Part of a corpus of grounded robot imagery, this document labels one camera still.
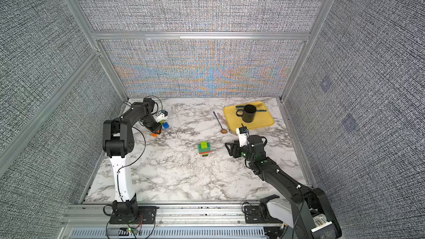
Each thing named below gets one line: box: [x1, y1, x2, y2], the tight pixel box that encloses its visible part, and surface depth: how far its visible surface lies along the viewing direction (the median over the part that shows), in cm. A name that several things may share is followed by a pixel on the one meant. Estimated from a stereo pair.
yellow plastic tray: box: [223, 101, 275, 133], surface depth 112 cm
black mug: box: [235, 104, 257, 123], surface depth 106 cm
